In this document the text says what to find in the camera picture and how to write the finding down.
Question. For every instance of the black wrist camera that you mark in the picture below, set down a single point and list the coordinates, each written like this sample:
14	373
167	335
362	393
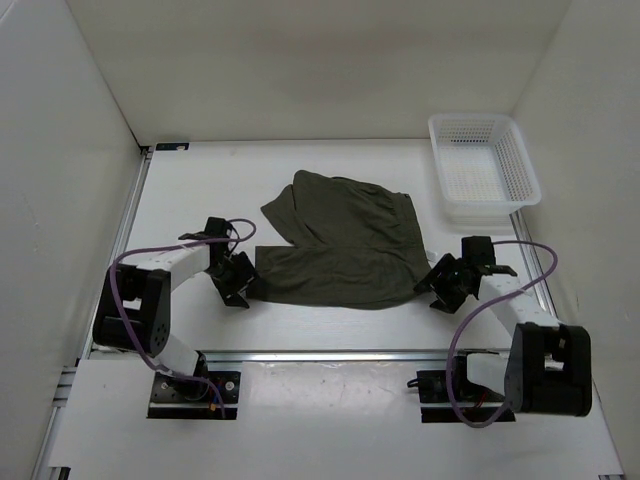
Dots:
218	228
478	250

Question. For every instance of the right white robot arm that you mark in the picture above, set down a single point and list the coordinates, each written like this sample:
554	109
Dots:
547	369

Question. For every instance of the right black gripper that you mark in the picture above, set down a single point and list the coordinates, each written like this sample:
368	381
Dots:
446	300

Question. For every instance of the aluminium frame rail left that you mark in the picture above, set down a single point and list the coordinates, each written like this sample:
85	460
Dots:
42	469

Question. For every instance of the aluminium front rail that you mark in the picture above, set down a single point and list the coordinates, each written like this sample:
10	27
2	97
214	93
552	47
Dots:
325	356

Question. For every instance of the white perforated plastic basket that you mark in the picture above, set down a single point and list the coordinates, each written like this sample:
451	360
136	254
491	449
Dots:
483	166

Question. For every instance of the olive green shorts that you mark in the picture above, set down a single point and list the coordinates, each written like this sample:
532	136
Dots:
348	244

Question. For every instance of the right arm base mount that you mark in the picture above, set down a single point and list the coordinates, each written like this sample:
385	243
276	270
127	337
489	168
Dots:
476	403

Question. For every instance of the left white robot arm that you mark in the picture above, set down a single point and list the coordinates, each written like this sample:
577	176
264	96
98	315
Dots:
134	311

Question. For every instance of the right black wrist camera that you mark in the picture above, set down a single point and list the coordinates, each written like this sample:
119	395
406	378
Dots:
478	250

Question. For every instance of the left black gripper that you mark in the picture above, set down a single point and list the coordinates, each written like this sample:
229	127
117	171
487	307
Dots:
246	272

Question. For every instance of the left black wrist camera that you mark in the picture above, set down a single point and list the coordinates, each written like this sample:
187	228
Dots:
218	228

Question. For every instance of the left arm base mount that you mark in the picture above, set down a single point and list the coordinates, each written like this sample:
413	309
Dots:
174	399

